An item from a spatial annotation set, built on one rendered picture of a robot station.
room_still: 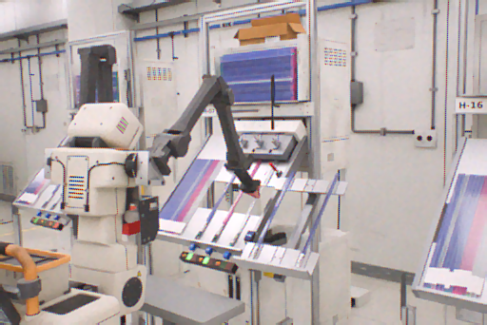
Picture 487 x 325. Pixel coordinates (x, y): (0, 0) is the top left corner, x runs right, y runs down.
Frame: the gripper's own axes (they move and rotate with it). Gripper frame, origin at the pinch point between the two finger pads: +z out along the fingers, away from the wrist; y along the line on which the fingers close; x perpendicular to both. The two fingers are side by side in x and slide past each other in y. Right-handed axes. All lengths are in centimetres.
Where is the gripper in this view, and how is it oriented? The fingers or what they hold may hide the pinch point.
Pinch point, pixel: (257, 196)
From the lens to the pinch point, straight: 247.7
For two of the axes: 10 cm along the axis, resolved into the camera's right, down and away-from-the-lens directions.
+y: -7.7, -0.4, 6.4
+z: 4.5, 6.7, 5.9
